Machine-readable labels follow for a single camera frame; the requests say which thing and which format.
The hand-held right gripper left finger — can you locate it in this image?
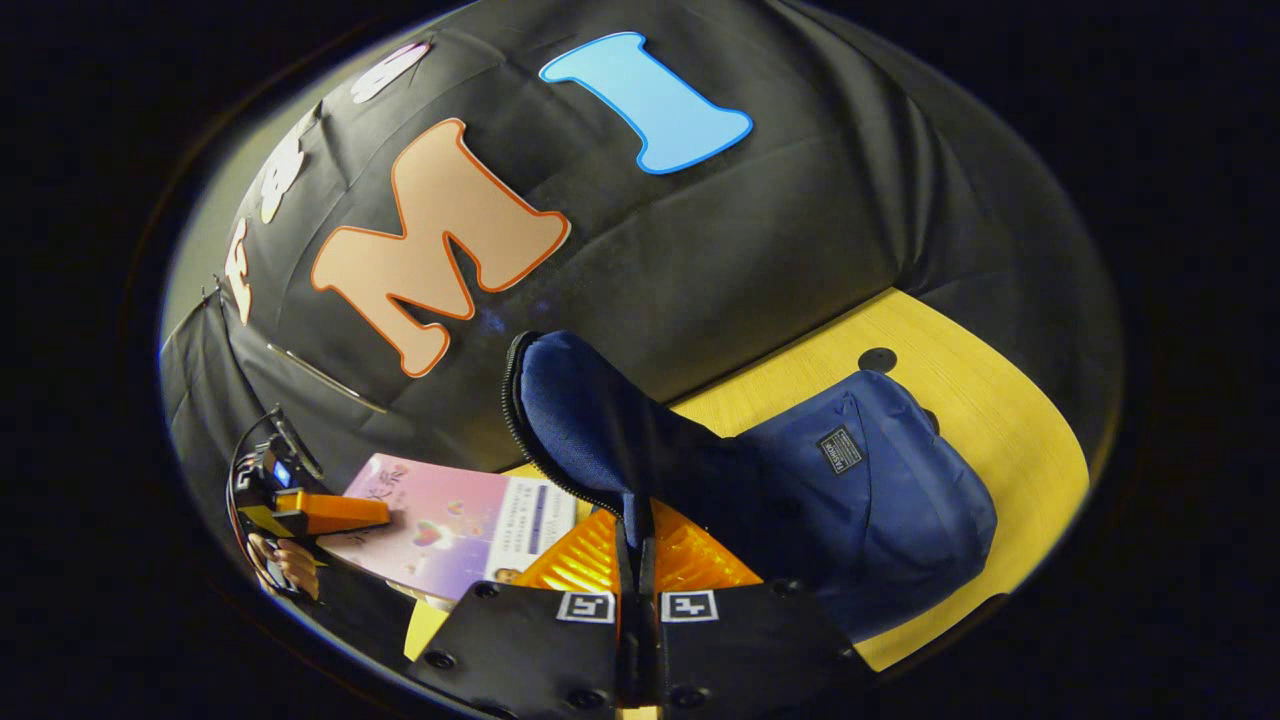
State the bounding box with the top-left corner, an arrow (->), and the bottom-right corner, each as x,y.
405,508 -> 643,720

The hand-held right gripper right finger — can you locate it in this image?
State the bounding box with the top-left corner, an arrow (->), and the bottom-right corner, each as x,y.
640,500 -> 883,720

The blue schoolbag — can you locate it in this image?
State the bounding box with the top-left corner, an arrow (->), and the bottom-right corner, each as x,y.
503,330 -> 999,643

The pink book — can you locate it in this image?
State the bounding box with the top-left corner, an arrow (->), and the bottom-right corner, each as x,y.
318,453 -> 579,611

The black backdrop cloth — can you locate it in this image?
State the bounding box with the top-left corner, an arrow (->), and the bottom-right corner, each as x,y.
160,0 -> 1126,641

